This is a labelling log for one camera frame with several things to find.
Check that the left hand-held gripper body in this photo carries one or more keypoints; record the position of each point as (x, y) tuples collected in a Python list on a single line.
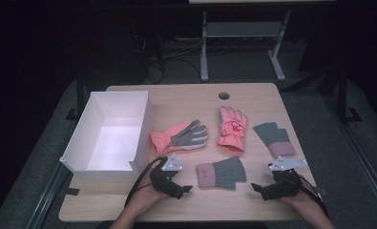
[(163, 181)]

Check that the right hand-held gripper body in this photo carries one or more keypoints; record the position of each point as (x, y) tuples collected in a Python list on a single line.
[(284, 184)]

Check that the pink glove with grey palm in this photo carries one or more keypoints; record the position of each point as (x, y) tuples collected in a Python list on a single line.
[(179, 138)]

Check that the person's right hand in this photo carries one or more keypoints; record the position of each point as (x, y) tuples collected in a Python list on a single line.
[(299, 198)]

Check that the person's left hand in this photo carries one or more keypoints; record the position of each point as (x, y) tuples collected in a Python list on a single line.
[(144, 198)]

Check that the grey and pink knit glove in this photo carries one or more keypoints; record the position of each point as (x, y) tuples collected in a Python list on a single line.
[(222, 173), (275, 140)]

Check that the pink glove with red print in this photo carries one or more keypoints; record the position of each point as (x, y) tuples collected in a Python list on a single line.
[(233, 130)]

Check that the white open box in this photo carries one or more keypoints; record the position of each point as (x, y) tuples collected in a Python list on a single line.
[(113, 140)]

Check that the black tape strip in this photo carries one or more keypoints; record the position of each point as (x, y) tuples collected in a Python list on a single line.
[(71, 191)]

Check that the black stand leg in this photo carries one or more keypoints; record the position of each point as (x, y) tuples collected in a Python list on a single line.
[(343, 95), (79, 95)]

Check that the aluminium floor rail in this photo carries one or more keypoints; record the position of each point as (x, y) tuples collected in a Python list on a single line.
[(47, 197), (358, 149)]

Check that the white metal stand frame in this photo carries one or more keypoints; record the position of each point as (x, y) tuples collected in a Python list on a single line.
[(240, 30)]

